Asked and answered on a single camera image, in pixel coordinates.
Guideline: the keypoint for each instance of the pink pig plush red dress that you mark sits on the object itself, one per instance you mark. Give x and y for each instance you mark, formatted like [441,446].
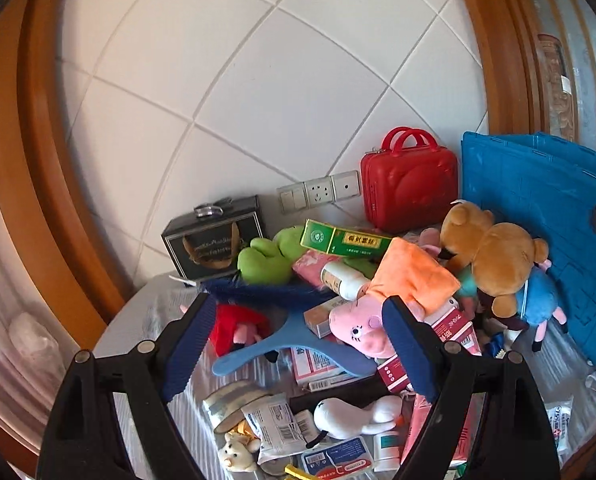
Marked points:
[237,327]

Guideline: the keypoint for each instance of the green medicine box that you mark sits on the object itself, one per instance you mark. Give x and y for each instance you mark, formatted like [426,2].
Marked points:
[341,242]

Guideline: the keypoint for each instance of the camouflage tape roll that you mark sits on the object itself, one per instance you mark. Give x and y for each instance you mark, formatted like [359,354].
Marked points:
[224,407]

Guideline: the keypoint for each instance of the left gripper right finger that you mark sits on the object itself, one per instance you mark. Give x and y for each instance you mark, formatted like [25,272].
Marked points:
[513,437]

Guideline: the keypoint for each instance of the red toy suitcase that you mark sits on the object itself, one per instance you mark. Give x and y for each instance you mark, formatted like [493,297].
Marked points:
[409,182]

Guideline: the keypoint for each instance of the striped tablecloth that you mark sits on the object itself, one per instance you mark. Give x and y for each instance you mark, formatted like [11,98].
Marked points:
[565,380]

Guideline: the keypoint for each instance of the white plush toy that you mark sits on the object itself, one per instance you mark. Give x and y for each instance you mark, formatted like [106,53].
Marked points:
[339,420]

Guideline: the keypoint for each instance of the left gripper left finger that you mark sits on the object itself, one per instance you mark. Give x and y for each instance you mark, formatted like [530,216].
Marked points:
[83,438]

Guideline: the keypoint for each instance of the white sachet packet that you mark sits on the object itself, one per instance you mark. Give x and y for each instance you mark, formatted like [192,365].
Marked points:
[281,432]

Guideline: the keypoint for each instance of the wall socket panel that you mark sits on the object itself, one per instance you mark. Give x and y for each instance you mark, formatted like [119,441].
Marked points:
[319,192]

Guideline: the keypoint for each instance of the blue plastic storage bin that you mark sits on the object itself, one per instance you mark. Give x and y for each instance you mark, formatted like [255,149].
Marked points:
[548,186]

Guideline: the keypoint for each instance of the blue pig plush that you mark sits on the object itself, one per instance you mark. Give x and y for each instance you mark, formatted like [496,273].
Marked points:
[539,302]

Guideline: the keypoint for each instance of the cream bear plush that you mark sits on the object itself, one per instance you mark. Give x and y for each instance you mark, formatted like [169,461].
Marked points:
[239,452]

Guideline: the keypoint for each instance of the white bottle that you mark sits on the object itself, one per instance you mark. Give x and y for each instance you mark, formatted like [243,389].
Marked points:
[346,282]

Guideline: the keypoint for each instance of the black gift box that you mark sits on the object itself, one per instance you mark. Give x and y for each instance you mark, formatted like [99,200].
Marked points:
[205,243]

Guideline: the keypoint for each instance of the dark blue fuzzy brush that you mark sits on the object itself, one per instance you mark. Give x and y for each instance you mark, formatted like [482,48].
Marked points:
[299,297]

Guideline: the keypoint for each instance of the green plush toy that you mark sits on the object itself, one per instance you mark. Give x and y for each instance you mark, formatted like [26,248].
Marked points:
[269,262]

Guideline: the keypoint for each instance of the blue red card box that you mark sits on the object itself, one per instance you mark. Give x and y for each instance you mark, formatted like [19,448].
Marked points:
[341,460]

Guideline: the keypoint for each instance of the brown teddy bear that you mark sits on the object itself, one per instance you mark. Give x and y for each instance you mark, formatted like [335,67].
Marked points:
[499,255]

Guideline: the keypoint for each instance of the red white striped box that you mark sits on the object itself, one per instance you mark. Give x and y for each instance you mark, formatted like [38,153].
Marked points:
[449,323]

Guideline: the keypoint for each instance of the white plastic bag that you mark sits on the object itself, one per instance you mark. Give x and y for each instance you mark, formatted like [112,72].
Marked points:
[38,348]

